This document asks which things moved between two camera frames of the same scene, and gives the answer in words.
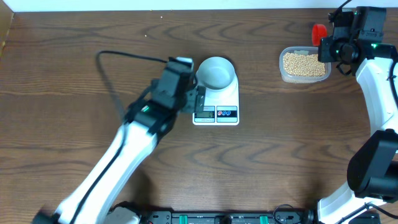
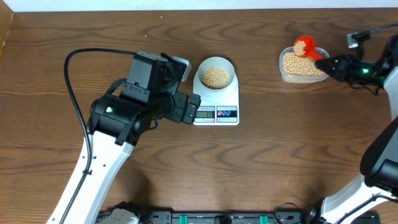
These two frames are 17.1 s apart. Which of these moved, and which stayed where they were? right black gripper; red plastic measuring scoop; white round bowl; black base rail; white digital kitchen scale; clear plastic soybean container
Moved: right black gripper; red plastic measuring scoop
Stayed: white round bowl; black base rail; white digital kitchen scale; clear plastic soybean container
